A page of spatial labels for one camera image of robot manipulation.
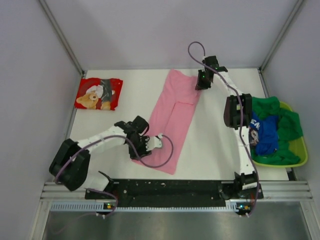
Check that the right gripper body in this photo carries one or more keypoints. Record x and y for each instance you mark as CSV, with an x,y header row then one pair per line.
x,y
202,83

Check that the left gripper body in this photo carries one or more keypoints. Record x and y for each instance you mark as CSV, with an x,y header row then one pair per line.
x,y
139,144

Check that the pink t shirt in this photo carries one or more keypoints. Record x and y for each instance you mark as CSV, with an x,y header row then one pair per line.
x,y
172,117

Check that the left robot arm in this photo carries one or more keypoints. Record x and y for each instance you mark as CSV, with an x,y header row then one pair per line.
x,y
71,164

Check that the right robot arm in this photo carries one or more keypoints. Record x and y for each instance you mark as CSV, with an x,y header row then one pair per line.
x,y
237,116

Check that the red teddy bear t shirt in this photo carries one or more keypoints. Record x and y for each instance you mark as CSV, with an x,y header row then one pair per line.
x,y
98,94

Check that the blue printed t shirt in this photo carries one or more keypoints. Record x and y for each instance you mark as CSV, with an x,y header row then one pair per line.
x,y
263,136

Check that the green t shirt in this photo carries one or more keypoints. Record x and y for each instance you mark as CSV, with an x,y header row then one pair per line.
x,y
287,125

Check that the green plastic basket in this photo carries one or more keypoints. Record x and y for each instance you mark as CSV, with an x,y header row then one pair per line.
x,y
297,150

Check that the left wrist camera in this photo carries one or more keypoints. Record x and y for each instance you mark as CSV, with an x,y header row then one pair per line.
x,y
154,142

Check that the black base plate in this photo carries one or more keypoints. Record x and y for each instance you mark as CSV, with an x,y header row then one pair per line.
x,y
171,193

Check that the right aluminium frame post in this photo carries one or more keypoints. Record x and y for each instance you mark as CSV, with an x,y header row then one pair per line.
x,y
298,6

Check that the aluminium frame post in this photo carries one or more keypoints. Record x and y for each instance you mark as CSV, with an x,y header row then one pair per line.
x,y
298,6
61,36

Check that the left aluminium frame post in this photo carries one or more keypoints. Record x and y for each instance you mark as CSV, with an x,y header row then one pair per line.
x,y
61,36

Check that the grey slotted cable duct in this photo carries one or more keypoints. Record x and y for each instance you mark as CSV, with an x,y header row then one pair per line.
x,y
107,206

